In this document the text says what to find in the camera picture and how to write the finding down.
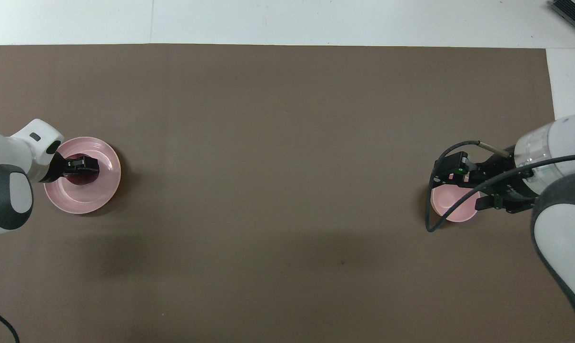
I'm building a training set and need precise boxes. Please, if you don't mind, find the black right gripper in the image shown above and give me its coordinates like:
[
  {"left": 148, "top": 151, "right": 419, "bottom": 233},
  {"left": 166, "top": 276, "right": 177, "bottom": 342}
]
[{"left": 433, "top": 151, "right": 538, "bottom": 215}]

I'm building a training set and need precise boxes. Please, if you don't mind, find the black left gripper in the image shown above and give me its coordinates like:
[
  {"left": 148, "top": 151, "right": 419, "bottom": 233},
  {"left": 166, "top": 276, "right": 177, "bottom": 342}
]
[{"left": 44, "top": 152, "right": 100, "bottom": 184}]

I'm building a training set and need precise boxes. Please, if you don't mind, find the dark red apple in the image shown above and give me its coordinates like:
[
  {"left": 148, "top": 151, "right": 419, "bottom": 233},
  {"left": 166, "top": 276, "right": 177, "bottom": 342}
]
[{"left": 63, "top": 153, "right": 99, "bottom": 186}]

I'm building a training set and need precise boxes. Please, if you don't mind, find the pink plate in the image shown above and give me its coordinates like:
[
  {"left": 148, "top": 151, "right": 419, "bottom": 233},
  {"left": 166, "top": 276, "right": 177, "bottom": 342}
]
[{"left": 43, "top": 137, "right": 122, "bottom": 214}]

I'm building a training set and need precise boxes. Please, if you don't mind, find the pink bowl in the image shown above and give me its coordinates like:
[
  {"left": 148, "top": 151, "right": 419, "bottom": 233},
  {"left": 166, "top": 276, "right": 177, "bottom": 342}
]
[{"left": 430, "top": 183, "right": 481, "bottom": 223}]

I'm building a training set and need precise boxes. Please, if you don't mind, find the brown table mat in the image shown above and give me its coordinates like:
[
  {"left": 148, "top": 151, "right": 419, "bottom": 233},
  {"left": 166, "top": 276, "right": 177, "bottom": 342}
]
[{"left": 0, "top": 44, "right": 575, "bottom": 343}]

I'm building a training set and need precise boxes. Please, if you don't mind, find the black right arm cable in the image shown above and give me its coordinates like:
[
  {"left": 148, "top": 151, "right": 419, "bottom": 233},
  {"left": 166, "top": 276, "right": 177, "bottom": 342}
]
[{"left": 426, "top": 140, "right": 575, "bottom": 233}]

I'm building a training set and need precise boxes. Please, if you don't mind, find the thin black loose cable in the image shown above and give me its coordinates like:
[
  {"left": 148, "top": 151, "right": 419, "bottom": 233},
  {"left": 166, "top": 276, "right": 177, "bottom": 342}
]
[{"left": 0, "top": 305, "right": 20, "bottom": 343}]

